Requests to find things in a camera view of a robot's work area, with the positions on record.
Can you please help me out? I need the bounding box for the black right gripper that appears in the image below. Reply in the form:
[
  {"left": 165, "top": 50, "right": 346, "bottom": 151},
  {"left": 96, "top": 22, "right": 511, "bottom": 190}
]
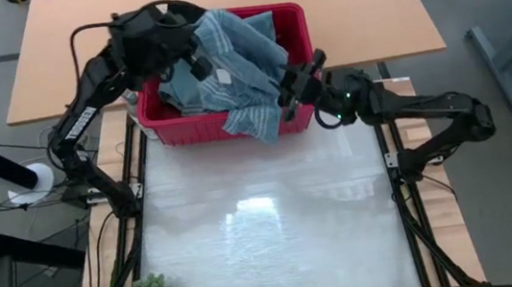
[{"left": 274, "top": 47, "right": 336, "bottom": 122}]

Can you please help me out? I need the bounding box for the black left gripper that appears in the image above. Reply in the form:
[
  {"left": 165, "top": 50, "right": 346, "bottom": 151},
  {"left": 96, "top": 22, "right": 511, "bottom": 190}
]
[{"left": 142, "top": 0, "right": 216, "bottom": 87}]

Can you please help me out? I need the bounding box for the striped blue-green towel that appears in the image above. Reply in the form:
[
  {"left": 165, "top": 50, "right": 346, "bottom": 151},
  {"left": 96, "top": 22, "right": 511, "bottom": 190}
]
[{"left": 148, "top": 0, "right": 301, "bottom": 157}]

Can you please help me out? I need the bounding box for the red plastic bin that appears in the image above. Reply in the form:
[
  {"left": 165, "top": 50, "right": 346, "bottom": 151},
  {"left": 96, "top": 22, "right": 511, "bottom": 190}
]
[{"left": 125, "top": 0, "right": 323, "bottom": 152}]

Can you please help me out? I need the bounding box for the clear spray bottle grey trigger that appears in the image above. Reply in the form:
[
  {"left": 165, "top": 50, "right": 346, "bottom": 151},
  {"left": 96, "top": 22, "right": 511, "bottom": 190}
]
[{"left": 122, "top": 87, "right": 159, "bottom": 143}]

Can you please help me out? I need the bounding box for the light wooden desk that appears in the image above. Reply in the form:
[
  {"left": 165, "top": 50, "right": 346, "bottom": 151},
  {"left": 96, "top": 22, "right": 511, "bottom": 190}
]
[{"left": 0, "top": 0, "right": 451, "bottom": 128}]

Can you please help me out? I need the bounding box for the grey metal table leg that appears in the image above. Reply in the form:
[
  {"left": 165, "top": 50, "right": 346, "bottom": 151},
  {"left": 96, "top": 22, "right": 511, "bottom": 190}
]
[{"left": 461, "top": 1, "right": 512, "bottom": 120}]

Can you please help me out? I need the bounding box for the white round stand base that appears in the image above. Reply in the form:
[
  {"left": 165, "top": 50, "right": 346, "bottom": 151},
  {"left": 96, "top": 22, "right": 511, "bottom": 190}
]
[{"left": 4, "top": 160, "right": 58, "bottom": 208}]

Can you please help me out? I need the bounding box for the black stand pole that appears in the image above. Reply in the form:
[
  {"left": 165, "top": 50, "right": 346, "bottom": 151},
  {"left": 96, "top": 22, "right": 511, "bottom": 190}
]
[{"left": 0, "top": 145, "right": 41, "bottom": 194}]

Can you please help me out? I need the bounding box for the black desk beam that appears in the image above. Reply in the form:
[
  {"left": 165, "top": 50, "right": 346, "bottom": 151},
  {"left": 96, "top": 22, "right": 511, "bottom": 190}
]
[{"left": 0, "top": 223, "right": 88, "bottom": 279}]

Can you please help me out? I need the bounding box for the black right camera cable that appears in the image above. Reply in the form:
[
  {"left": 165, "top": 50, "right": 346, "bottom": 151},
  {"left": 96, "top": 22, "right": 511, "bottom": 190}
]
[{"left": 313, "top": 103, "right": 346, "bottom": 132}]

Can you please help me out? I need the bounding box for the black camera cable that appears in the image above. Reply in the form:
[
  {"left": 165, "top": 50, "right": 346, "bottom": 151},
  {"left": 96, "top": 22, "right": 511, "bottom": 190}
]
[
  {"left": 65, "top": 5, "right": 122, "bottom": 84},
  {"left": 313, "top": 103, "right": 346, "bottom": 132}
]

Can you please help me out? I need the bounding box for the black left camera cable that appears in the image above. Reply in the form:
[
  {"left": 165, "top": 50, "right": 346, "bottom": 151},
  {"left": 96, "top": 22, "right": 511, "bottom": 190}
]
[{"left": 65, "top": 5, "right": 122, "bottom": 84}]

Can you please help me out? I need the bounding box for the silver metal bracket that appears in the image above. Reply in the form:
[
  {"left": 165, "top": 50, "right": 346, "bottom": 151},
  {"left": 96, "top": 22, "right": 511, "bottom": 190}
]
[
  {"left": 424, "top": 154, "right": 447, "bottom": 167},
  {"left": 383, "top": 150, "right": 401, "bottom": 169}
]

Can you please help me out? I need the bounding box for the black aluminium table frame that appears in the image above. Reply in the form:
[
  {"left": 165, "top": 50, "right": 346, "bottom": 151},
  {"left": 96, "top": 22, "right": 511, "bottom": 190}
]
[{"left": 53, "top": 68, "right": 491, "bottom": 287}]

